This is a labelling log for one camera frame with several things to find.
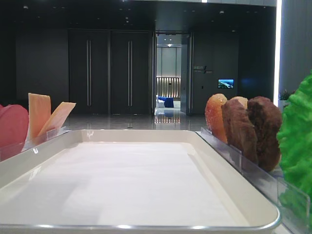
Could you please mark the golden bread bun slice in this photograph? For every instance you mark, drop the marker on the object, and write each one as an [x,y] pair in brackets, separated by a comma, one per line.
[213,116]

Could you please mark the front brown meat patty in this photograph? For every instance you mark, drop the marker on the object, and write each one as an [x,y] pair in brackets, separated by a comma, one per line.
[239,130]

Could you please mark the brown meat patty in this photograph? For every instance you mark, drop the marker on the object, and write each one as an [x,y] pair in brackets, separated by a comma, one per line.
[239,130]
[267,120]

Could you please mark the tan bun behind patties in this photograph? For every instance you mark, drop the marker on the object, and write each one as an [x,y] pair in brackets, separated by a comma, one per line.
[242,100]

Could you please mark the leaning orange cheese slice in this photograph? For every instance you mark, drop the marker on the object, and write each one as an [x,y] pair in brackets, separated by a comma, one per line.
[58,117]

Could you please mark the rear brown meat patty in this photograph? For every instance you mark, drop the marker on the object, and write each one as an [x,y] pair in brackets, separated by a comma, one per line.
[267,120]

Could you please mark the upright orange cheese slice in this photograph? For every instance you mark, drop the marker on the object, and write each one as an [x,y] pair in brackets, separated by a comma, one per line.
[39,113]

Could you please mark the green lettuce leaf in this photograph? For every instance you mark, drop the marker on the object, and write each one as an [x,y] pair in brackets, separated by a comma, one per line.
[295,138]

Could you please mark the blue sofa in hallway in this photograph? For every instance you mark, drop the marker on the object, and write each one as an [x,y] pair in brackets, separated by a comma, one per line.
[168,101]

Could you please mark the right dark door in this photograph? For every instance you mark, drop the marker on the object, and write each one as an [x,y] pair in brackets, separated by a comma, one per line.
[130,73]

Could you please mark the dark door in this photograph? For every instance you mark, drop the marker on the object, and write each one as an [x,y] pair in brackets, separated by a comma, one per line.
[130,73]
[88,61]

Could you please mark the left dark door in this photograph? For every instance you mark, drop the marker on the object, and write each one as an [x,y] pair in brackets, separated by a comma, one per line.
[88,61]

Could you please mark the white rectangular serving tray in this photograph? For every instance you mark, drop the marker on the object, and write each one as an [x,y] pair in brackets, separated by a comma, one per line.
[129,182]

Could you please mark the potted plant by window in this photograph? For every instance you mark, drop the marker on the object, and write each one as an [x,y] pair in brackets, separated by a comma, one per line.
[284,95]

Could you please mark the left clear acrylic holder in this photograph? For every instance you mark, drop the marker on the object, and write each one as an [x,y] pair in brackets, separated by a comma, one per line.
[9,151]

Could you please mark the clear acrylic holder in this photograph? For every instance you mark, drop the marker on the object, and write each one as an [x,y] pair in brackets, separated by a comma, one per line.
[9,151]
[293,203]

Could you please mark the right clear acrylic holder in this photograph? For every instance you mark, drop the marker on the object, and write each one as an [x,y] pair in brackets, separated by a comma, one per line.
[293,203]

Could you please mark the small wall display screen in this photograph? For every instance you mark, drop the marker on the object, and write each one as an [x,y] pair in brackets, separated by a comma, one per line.
[225,83]

